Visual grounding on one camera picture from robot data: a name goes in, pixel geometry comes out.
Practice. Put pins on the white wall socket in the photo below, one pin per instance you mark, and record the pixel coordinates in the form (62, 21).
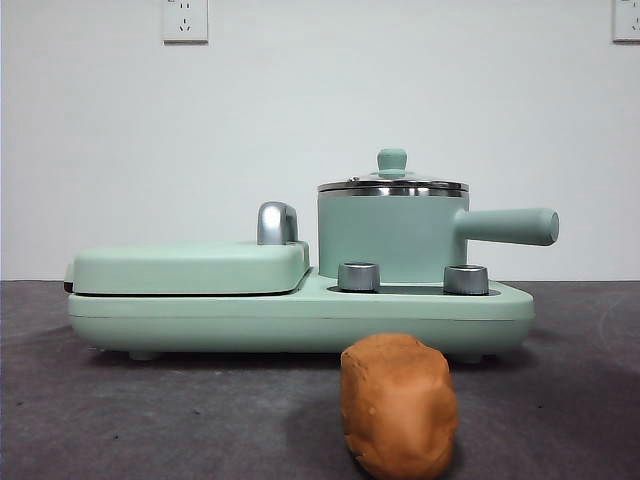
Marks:
(184, 20)
(627, 20)

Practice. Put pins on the glass lid with green knob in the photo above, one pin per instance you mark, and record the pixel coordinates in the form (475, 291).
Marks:
(392, 160)

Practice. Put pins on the silver control knob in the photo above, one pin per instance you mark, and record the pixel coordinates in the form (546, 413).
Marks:
(465, 280)
(358, 277)

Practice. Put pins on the mint green breakfast machine base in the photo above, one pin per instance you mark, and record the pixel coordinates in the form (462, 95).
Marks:
(300, 320)

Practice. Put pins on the brown potato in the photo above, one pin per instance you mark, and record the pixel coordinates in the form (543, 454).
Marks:
(400, 410)

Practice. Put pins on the mint green grill cover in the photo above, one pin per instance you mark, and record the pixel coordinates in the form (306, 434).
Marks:
(175, 267)

